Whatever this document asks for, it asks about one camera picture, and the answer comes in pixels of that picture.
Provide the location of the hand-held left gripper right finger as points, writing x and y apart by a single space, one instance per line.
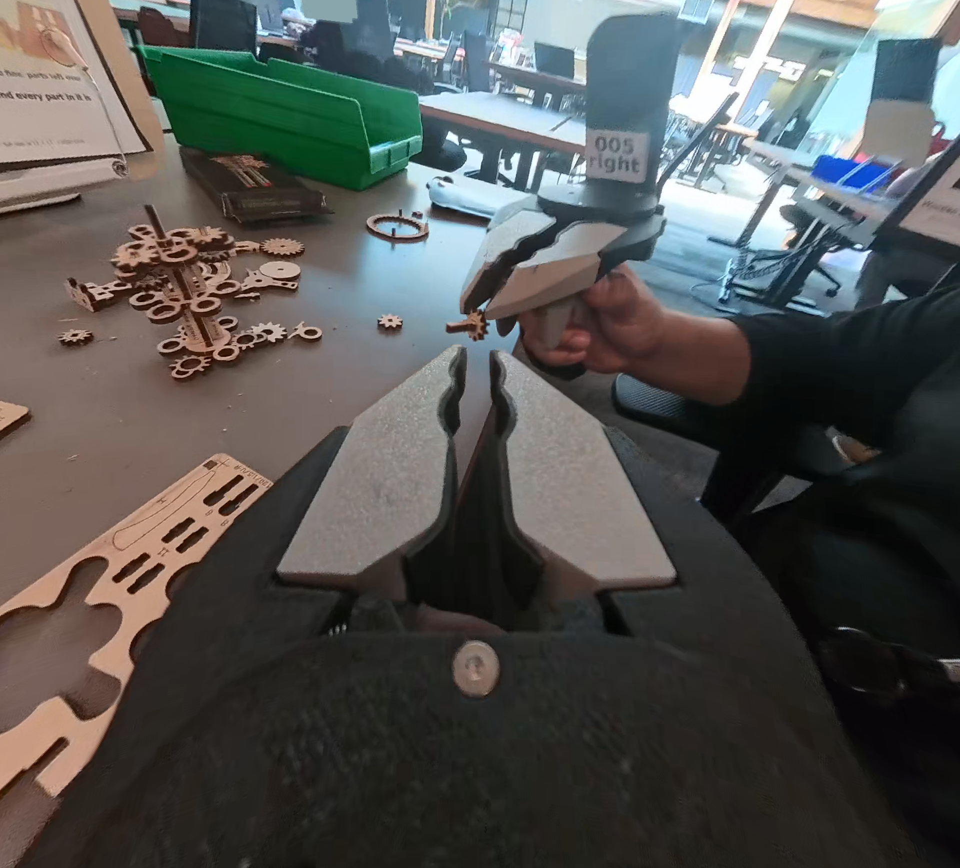
585 501

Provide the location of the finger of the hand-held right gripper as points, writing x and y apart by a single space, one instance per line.
502 246
562 261

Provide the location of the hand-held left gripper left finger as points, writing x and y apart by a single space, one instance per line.
375 493

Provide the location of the small wooden gear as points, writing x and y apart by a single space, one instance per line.
476 324
270 246
67 337
384 322

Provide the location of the small wooden link part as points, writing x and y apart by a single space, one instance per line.
294 333

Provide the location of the wooden disc link part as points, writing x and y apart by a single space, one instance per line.
255 281

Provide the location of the person's right forearm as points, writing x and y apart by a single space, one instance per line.
810 358

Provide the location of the wooden gear model assembly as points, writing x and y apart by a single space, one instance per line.
184 283

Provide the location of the person's right hand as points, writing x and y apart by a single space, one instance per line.
626 336

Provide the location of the white plastic wrapper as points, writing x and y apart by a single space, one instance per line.
465 197

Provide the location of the grey office chair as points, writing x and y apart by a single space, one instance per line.
660 407

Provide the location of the wooden office desk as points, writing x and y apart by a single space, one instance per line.
487 118

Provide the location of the blue bin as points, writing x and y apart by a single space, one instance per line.
847 171

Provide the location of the black flat box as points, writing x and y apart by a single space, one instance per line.
262 190

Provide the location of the green storage bin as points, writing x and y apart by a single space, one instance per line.
262 118

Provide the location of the cardboard box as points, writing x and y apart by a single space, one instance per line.
900 130

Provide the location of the person's black clothed torso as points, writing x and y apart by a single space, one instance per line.
862 546

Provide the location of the framed marker sign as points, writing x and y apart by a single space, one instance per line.
937 208

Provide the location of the black office chair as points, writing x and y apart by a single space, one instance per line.
221 6

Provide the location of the long wavy wooden offcut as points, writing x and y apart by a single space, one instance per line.
11 418

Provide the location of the instruction sheet in acrylic stand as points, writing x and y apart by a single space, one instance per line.
45 58

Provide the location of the wooden sheet frame with cutouts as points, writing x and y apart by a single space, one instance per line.
139 527

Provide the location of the wooden bracket part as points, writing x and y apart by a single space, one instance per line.
94 292

